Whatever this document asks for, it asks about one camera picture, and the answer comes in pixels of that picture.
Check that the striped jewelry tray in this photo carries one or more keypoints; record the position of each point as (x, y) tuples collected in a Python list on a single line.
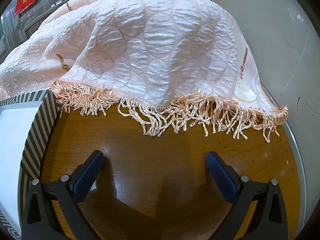
[(37, 135)]

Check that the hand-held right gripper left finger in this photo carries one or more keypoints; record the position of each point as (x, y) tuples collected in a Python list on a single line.
[(87, 177)]

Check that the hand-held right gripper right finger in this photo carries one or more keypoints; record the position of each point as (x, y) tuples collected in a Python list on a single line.
[(222, 177)]

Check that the peach fringed cloth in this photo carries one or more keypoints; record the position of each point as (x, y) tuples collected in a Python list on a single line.
[(162, 55)]

